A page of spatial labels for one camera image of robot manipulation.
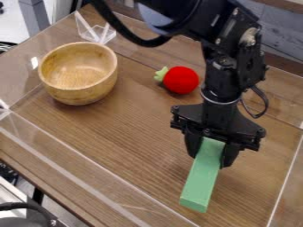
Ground grey post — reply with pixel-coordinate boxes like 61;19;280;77
17;0;49;36

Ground red plush tomato toy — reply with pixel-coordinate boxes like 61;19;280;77
153;66;200;95

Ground brown wooden bowl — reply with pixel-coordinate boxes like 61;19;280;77
37;42;118;106

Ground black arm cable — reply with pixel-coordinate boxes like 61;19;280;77
89;0;174;48

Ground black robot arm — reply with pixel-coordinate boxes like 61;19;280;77
134;0;266;168

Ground clear acrylic tray walls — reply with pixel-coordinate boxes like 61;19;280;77
0;19;303;227

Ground black table leg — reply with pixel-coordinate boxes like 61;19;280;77
32;188;44;205

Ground green rectangular stick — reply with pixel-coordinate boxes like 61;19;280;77
178;137;224;213

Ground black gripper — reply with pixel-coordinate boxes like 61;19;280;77
170;101;266;168

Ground black metal bracket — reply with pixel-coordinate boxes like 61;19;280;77
25;197;68;227

